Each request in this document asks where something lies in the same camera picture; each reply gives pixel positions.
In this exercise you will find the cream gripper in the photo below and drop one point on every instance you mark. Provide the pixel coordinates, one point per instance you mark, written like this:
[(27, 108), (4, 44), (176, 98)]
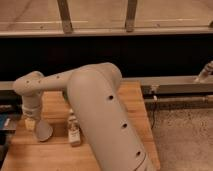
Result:
[(30, 124)]

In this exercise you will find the white ceramic cup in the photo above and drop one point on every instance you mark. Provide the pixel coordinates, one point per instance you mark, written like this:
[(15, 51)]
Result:
[(43, 130)]

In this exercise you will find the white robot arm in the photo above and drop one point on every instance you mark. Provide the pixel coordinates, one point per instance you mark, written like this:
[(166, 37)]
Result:
[(92, 93)]

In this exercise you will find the white small bottle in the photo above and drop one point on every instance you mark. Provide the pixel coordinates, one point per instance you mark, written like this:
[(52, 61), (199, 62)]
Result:
[(74, 137)]

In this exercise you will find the left metal frame post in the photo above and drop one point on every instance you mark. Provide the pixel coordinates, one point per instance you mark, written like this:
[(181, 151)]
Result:
[(65, 16)]

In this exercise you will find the metal frame post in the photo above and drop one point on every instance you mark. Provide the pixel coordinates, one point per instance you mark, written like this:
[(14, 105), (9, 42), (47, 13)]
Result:
[(130, 15), (65, 16)]

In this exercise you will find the metal side rail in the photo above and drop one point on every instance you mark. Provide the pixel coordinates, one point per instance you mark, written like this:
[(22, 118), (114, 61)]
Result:
[(165, 86)]

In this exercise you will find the right metal frame post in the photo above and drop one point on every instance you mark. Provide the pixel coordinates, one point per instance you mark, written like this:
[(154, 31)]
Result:
[(130, 15)]

